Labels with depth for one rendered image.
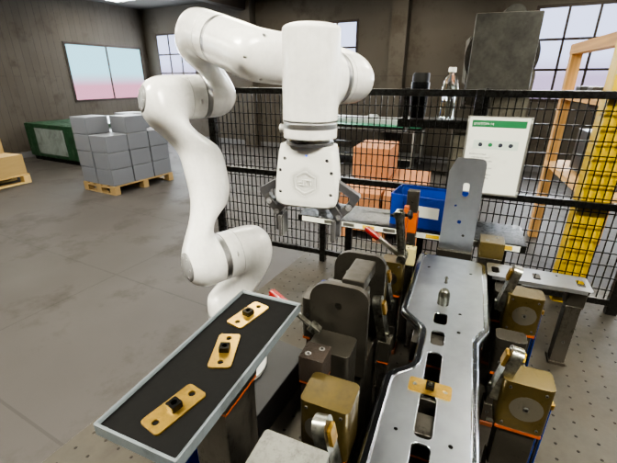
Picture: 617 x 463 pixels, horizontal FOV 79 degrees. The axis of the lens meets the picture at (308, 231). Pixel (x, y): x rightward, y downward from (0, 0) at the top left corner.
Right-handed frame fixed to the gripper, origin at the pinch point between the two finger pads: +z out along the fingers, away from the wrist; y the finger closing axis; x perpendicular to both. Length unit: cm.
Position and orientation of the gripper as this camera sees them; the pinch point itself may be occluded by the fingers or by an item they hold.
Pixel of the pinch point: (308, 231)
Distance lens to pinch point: 64.5
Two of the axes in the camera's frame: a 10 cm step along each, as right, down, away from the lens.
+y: 9.7, 1.1, -2.3
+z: -0.1, 9.2, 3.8
